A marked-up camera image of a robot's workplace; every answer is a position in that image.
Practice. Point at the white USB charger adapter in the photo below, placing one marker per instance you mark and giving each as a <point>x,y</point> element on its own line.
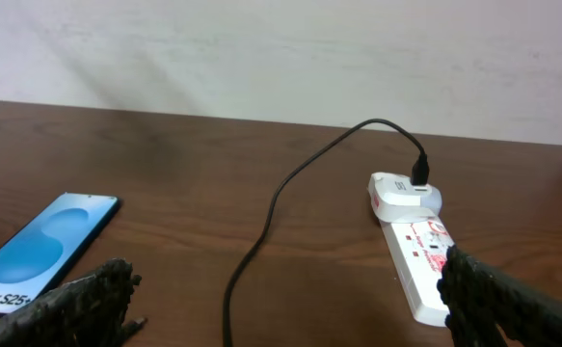
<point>395,200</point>

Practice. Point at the white power strip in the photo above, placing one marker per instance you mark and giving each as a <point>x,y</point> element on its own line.
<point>418,251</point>

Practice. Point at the blue Samsung Galaxy smartphone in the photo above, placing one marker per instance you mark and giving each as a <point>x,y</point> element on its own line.
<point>40,254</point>

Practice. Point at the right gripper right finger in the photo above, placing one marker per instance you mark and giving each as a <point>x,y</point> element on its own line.
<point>487,307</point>

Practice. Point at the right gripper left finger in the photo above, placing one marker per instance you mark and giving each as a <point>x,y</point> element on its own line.
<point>86,312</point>

